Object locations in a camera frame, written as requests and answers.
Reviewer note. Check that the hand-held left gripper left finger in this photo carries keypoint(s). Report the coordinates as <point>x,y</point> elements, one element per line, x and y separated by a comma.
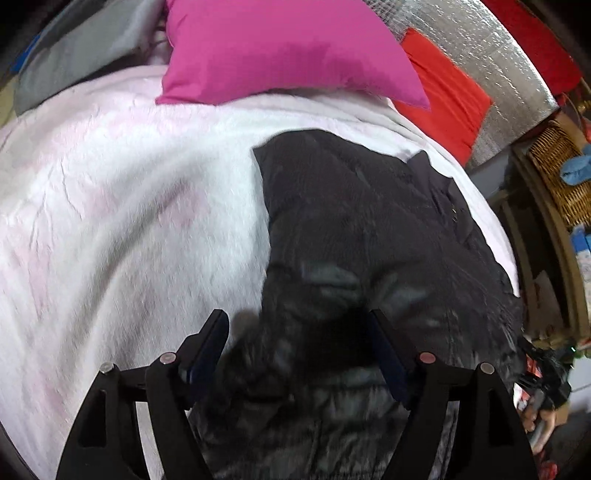
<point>210,350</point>

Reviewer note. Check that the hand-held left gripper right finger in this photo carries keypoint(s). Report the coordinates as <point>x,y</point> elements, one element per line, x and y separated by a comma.
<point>390,355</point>

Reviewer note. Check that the dark quilted puffer jacket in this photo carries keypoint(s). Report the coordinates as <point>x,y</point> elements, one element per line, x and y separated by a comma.
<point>346,230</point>

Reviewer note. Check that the person's right hand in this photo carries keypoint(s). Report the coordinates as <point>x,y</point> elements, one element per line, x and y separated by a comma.
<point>549,422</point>

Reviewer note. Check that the wooden side table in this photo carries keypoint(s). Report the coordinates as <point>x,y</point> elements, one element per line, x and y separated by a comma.
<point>561,258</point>

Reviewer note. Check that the white fleece blanket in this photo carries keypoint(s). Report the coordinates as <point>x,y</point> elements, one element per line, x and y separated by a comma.
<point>115,207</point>

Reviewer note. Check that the blue cloth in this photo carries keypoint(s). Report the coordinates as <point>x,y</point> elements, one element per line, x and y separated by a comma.
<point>577,168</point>

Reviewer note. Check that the wicker basket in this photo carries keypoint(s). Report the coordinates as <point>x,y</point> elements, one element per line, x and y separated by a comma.
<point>554,157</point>

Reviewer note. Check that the red pillow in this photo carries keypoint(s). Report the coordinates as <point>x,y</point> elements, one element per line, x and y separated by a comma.
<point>448,106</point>

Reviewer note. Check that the pink pillow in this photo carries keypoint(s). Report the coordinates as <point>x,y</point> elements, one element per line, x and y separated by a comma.
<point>277,50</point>

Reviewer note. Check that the silver foil insulation panel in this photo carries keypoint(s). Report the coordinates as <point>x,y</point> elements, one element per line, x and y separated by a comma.
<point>498,60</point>

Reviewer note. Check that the grey garment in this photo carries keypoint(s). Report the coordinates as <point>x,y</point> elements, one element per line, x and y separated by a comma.
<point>78,55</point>

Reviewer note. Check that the red blanket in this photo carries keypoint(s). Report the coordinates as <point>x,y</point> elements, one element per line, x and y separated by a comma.
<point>540,41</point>

